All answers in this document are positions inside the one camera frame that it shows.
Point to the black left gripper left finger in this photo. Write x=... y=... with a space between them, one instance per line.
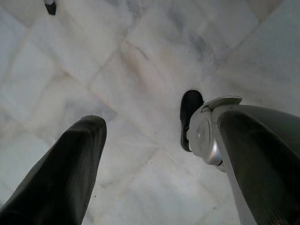
x=61 y=175

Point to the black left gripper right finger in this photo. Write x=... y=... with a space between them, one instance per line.
x=264 y=164

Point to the silver metal clothes rack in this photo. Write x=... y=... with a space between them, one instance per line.
x=51 y=7

